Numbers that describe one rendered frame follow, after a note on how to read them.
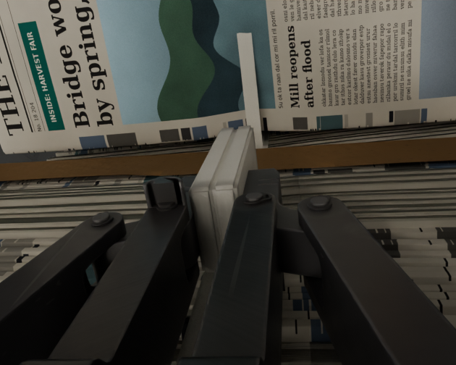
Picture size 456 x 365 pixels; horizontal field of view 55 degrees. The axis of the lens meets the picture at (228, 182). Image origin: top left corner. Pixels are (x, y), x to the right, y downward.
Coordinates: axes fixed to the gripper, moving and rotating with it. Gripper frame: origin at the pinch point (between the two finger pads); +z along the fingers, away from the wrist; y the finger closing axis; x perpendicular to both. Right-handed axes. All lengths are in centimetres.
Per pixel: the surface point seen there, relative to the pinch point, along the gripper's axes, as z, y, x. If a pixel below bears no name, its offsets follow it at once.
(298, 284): -2.4, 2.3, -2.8
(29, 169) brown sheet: 10.2, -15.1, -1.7
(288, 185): 5.3, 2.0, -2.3
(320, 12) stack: 12.9, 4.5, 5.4
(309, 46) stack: 12.9, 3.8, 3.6
